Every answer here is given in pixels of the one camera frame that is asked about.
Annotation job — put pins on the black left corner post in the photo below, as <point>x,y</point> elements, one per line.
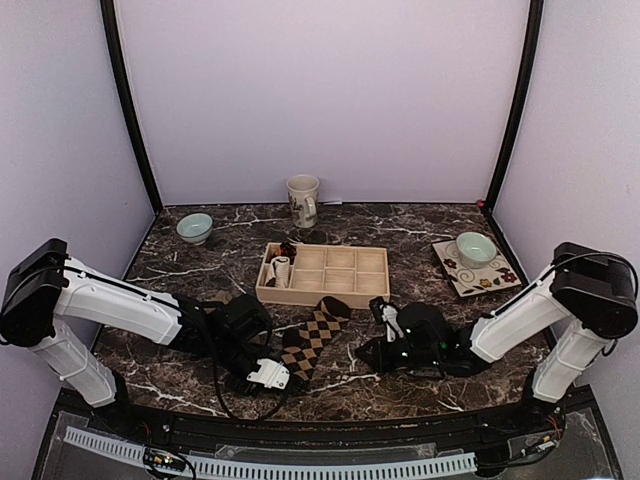
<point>126,100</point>

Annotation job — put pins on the white slotted cable duct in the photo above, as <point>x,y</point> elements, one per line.
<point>239,462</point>

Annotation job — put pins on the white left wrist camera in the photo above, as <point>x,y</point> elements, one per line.
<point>270,374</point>

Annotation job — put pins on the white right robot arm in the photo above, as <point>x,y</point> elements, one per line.
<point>596,292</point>

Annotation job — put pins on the black corner post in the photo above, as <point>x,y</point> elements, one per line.
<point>526,64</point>
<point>126,100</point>

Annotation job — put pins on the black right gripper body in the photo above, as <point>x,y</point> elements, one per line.
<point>422,358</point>

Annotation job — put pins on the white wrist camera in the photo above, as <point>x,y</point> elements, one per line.
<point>389,316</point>
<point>270,374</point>

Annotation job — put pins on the wooden compartment tray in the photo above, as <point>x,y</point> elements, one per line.
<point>354,275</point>

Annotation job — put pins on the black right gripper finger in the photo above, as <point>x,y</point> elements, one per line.
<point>377,307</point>
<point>376,355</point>

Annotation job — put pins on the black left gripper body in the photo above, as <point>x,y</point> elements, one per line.
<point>229,353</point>

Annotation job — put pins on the black right corner post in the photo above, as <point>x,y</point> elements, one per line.
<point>526,64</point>

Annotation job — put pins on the teal striped ceramic bowl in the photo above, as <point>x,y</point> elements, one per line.
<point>195,228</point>

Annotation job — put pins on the pale green bowl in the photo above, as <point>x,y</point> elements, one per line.
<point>476,250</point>

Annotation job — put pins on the green circuit board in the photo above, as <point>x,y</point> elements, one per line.
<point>161,460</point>

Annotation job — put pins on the brown yellow argyle sock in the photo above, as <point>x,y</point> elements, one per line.
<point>302,346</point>

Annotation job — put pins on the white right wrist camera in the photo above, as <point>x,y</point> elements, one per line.
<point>389,316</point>

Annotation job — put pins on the beige ribbed sock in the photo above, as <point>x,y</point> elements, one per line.
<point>220,300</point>

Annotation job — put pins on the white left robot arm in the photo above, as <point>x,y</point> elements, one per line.
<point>50,286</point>

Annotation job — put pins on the rolled white ribbed sock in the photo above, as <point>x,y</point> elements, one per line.
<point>278,272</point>

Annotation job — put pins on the rolled red argyle sock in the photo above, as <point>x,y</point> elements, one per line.
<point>287,249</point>

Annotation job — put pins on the black front table rail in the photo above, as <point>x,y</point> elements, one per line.
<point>482,428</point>

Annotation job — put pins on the coral pattern ceramic mug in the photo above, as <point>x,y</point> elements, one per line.
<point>303,192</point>

